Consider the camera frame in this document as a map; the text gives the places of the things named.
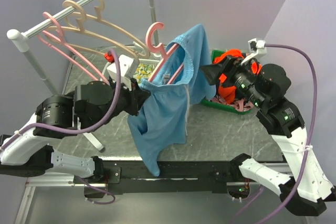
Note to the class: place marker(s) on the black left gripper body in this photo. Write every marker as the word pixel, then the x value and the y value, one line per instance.
pixel 126 102

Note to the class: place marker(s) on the beige hanger left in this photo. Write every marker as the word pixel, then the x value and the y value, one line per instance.
pixel 83 31

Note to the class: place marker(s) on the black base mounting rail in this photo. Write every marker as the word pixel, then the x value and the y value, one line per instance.
pixel 170 168

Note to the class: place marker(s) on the pink hanger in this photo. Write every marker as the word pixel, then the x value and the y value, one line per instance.
pixel 61 39
pixel 159 49

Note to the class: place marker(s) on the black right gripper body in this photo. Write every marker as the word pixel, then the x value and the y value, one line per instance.
pixel 241 78

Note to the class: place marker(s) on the green plastic tray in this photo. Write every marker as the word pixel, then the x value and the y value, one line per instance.
pixel 213 104

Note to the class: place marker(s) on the beige hanger right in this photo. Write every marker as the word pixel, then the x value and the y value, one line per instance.
pixel 98 18

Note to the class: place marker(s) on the orange garment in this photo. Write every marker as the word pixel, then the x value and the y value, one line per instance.
pixel 225 91

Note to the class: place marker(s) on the navy pink floral garment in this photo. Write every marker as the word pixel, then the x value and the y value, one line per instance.
pixel 240 106

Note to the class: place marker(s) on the white metal clothes rack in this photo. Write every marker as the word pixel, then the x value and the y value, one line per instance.
pixel 20 40

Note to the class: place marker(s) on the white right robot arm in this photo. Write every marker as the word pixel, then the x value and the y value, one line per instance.
pixel 306 191

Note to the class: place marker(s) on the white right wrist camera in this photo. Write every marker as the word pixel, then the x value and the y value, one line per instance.
pixel 257 49

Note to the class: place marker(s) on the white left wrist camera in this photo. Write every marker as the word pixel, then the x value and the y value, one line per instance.
pixel 128 67

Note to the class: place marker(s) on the light blue shorts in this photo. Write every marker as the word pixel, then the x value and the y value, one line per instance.
pixel 178 85

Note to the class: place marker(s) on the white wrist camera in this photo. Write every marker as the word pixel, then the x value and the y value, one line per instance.
pixel 128 67
pixel 257 49

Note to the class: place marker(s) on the beige hanger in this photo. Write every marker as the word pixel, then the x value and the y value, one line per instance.
pixel 98 18
pixel 83 31

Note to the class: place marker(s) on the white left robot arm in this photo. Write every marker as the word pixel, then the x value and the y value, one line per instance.
pixel 30 152

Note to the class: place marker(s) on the lemon print cloth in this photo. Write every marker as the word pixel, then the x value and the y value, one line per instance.
pixel 144 70

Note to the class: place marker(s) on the aluminium frame rail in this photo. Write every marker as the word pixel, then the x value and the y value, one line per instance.
pixel 47 182

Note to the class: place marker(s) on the white plastic laundry basket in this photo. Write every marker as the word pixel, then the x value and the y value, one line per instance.
pixel 149 61

